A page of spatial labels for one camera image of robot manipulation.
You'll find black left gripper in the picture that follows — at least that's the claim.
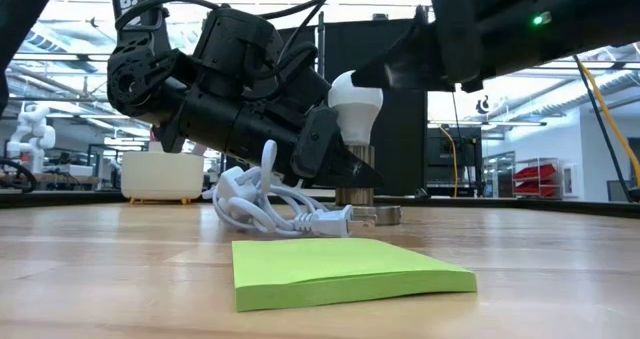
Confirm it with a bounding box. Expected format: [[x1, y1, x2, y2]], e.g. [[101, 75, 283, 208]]
[[159, 81, 385, 190]]

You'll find black metal stand pole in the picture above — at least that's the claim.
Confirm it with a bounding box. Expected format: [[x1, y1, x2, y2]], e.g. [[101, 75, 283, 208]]
[[316, 10, 327, 80]]

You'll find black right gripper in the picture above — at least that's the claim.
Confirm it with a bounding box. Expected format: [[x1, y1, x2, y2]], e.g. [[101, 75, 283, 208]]
[[350, 0, 506, 94]]

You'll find white lamp power cord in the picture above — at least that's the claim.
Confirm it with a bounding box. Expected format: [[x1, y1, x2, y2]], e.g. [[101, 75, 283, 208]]
[[201, 139, 378, 239]]

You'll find black aluminium table frame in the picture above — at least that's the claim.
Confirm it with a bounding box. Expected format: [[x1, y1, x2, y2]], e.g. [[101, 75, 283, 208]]
[[0, 188, 640, 219]]

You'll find brass lamp socket base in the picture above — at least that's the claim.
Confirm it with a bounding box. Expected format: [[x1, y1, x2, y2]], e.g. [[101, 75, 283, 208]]
[[333, 144, 403, 227]]

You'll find black equipment cart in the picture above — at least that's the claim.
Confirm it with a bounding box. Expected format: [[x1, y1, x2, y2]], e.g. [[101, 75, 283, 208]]
[[427, 126, 484, 186]]

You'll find thick dark cable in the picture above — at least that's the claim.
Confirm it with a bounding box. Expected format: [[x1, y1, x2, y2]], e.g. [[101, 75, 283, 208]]
[[573, 56, 640, 204]]

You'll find thin yellow cable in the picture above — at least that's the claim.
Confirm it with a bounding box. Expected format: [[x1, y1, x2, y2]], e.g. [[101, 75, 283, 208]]
[[438, 122, 460, 199]]

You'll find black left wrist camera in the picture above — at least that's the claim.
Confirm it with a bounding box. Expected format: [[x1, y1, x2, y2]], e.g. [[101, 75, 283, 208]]
[[192, 6, 286, 88]]

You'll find white lightbulb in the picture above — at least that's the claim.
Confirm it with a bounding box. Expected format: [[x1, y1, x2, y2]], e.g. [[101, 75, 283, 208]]
[[326, 70, 385, 147]]

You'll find green sticky note pad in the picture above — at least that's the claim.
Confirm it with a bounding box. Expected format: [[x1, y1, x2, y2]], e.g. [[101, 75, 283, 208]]
[[230, 237, 479, 313]]

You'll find black curved hose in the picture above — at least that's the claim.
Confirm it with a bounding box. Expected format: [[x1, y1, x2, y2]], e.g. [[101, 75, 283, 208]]
[[0, 157, 41, 195]]

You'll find white round desk organizer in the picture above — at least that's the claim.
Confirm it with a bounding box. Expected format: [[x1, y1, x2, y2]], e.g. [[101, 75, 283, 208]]
[[119, 141, 206, 206]]

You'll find shelf with red bins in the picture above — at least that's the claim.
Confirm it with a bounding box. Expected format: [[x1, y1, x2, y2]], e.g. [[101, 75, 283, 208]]
[[513, 157, 565, 201]]

